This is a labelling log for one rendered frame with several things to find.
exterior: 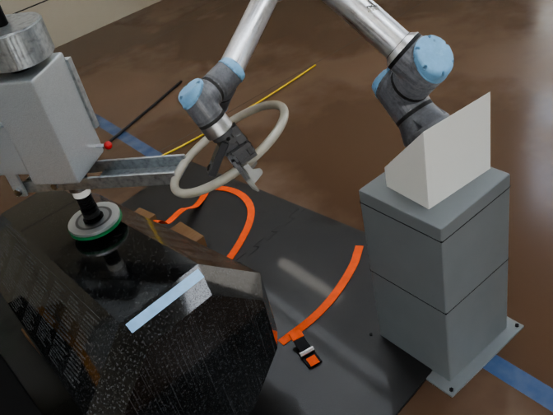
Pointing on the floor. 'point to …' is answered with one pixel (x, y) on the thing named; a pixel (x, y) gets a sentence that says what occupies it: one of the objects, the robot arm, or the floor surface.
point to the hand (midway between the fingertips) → (252, 184)
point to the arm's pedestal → (442, 275)
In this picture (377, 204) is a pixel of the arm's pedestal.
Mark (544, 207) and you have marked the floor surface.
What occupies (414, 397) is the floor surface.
